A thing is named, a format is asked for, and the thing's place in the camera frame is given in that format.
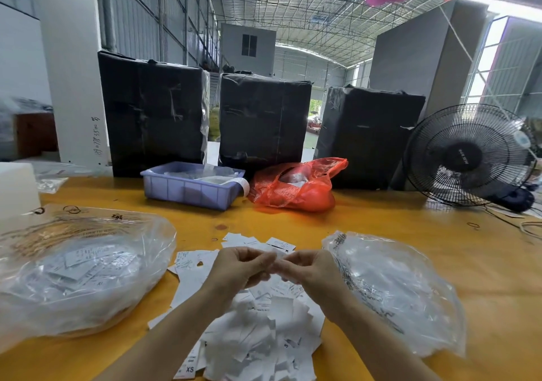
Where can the black table fan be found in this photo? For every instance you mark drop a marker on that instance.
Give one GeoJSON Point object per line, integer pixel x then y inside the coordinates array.
{"type": "Point", "coordinates": [464, 154]}

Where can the pile of white labels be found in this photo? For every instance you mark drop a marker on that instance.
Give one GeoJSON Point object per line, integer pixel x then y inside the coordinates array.
{"type": "Point", "coordinates": [262, 334]}

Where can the blue plastic bin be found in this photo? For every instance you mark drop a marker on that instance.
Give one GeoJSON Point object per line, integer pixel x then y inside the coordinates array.
{"type": "Point", "coordinates": [178, 186]}

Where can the red plastic bag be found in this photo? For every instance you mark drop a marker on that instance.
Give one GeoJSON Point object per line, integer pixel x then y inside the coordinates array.
{"type": "Point", "coordinates": [296, 190]}

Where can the large clear bag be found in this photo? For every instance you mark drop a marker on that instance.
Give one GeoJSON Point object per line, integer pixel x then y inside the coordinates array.
{"type": "Point", "coordinates": [80, 266]}

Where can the person's left forearm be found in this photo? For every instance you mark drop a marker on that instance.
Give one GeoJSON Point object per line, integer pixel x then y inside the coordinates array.
{"type": "Point", "coordinates": [165, 342]}

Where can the person's right forearm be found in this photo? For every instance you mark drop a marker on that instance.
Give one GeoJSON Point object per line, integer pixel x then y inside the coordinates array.
{"type": "Point", "coordinates": [385, 347]}

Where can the grey cabin with window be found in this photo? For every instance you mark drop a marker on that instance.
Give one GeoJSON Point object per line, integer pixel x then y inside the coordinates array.
{"type": "Point", "coordinates": [247, 50]}

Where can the white foam box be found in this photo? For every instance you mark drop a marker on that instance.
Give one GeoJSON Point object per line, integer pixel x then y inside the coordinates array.
{"type": "Point", "coordinates": [17, 190]}

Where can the person's left hand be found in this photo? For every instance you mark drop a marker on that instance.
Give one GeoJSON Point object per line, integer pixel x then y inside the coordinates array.
{"type": "Point", "coordinates": [237, 273]}

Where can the large black wrapped bale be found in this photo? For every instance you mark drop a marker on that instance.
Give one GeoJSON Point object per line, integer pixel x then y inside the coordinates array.
{"type": "Point", "coordinates": [371, 139]}
{"type": "Point", "coordinates": [264, 122]}
{"type": "Point", "coordinates": [152, 114]}

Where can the white pillar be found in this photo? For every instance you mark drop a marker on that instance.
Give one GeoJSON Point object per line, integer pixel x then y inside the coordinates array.
{"type": "Point", "coordinates": [69, 63]}

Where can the brown wooden cabinet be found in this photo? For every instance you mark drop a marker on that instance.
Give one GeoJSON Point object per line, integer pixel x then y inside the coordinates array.
{"type": "Point", "coordinates": [35, 135]}

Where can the person's right hand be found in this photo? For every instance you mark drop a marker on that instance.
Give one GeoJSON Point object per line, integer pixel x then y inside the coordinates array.
{"type": "Point", "coordinates": [315, 276]}

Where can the clear plastic bag black print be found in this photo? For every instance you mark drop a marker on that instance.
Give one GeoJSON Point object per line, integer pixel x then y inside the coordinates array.
{"type": "Point", "coordinates": [406, 287]}

